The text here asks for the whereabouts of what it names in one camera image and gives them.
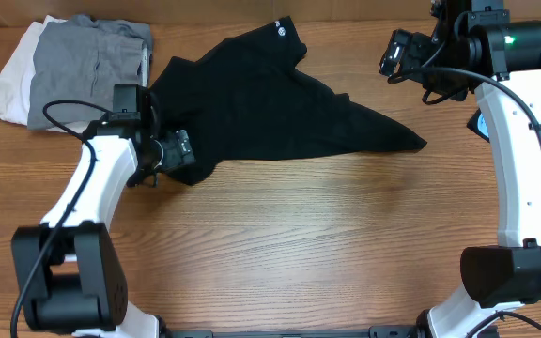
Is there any white folded garment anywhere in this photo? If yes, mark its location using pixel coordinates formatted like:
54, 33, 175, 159
0, 15, 112, 135

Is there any black polo shirt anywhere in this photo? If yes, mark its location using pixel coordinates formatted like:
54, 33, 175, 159
150, 17, 426, 185

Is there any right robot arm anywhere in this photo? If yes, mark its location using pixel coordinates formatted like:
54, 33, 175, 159
369, 1, 541, 338

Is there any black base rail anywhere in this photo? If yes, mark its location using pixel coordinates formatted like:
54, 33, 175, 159
160, 325, 426, 338

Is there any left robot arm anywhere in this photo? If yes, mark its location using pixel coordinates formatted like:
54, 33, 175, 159
9, 84, 195, 337

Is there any grey folded garment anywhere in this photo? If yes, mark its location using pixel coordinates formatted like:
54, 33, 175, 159
27, 14, 153, 131

